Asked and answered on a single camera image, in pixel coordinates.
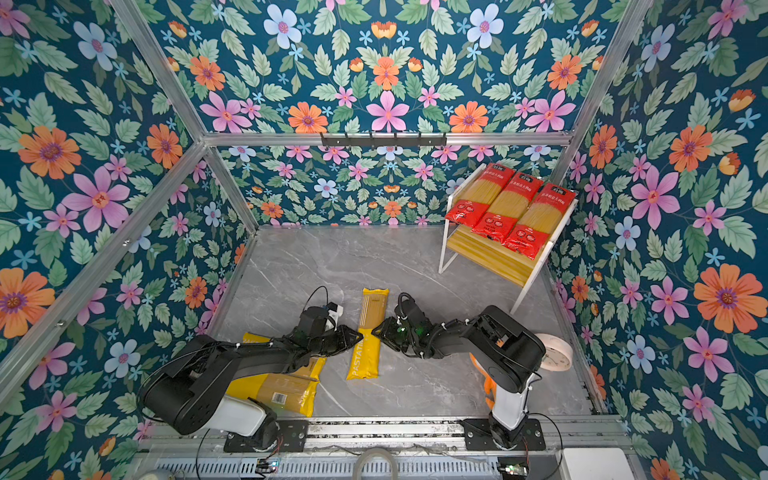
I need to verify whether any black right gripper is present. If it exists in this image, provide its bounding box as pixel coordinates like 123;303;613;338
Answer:
369;317;420;352

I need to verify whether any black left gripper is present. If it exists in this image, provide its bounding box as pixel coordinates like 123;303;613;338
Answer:
309;325;367;358

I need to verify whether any yellow pasta bag top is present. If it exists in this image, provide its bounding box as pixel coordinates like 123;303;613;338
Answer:
347;289;390;380

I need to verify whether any yellow pasta bag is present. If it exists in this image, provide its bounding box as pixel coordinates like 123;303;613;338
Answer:
242;333;327;382
347;289;390;380
226;374;319;417

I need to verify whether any red spaghetti bag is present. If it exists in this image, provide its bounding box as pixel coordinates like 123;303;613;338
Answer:
446;163;516;227
503;183;576;260
472;172;543;243

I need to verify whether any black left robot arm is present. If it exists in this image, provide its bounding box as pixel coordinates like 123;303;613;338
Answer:
138;304;364;442

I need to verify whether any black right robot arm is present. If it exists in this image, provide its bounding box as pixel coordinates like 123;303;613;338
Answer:
372;293;546;448

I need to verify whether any yellow pasta bag middle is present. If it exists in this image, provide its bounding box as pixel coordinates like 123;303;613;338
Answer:
242;333;327;382

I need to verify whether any yellow pasta bag bottom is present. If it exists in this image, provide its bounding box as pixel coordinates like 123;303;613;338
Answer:
226;374;319;417

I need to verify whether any wooden two-tier shelf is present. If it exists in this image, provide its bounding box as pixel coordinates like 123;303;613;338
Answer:
439;165;577;307

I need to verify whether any orange shark plush toy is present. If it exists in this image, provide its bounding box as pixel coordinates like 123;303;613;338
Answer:
470;355;497;409

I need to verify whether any beige tape roll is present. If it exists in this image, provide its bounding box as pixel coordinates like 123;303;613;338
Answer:
536;333;574;372

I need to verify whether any white power box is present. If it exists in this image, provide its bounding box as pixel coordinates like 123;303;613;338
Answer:
561;448;634;480

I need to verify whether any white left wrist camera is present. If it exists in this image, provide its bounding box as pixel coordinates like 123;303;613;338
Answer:
299;302;343;336

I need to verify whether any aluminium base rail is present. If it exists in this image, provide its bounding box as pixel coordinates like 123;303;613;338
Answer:
137;416;631;457

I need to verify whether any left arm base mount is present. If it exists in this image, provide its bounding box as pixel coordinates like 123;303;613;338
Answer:
223;419;309;453

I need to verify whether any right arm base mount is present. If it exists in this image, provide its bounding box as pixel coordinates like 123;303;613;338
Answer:
459;417;546;451

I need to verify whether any black hook rail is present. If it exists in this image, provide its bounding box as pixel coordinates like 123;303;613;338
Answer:
320;133;448;148

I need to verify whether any aluminium frame post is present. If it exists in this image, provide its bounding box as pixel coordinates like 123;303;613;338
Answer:
111;1;258;236

